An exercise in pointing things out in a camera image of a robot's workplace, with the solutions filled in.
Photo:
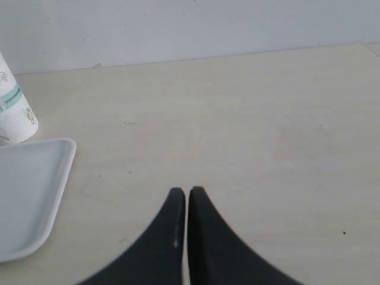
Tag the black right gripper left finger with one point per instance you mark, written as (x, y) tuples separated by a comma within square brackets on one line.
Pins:
[(156, 256)]

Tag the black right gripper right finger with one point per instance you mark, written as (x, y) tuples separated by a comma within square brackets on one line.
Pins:
[(217, 255)]

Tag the white printed paper towel roll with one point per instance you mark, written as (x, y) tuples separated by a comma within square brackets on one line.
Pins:
[(18, 121)]

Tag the white rectangular plastic tray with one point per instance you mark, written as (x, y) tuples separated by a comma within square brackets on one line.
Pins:
[(33, 179)]

